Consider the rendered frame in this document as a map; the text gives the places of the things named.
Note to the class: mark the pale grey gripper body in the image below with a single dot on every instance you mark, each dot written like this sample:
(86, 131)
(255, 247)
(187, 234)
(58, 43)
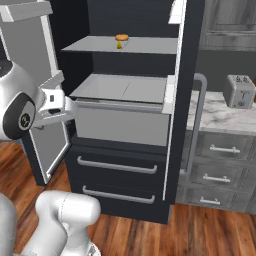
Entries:
(70, 108)

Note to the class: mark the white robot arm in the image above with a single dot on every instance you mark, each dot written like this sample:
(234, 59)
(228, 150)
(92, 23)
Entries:
(65, 213)

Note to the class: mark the grey glass fridge shelf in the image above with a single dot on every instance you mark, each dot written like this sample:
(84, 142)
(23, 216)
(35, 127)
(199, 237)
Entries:
(116, 87)

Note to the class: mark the fridge door with white lining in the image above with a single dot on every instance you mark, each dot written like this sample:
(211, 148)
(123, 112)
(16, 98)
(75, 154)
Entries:
(20, 43)

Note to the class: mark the dark fridge body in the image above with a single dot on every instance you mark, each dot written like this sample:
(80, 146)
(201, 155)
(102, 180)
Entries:
(133, 20)

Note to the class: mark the grey crisper drawer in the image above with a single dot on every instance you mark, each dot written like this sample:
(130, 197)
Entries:
(123, 126)

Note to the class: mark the dark freezer drawer front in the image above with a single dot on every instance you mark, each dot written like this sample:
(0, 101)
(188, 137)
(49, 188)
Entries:
(126, 208)
(116, 175)

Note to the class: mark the brown round bun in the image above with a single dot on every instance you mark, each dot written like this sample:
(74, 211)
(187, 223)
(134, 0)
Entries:
(122, 37)

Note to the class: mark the grey wooden drawer front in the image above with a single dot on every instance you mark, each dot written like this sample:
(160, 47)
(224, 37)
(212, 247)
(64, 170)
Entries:
(226, 140)
(210, 193)
(218, 170)

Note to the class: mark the grey toaster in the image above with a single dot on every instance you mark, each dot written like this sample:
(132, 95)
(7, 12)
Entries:
(238, 91)

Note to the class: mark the grey wooden wall cupboard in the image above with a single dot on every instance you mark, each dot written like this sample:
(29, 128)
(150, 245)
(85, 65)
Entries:
(230, 23)

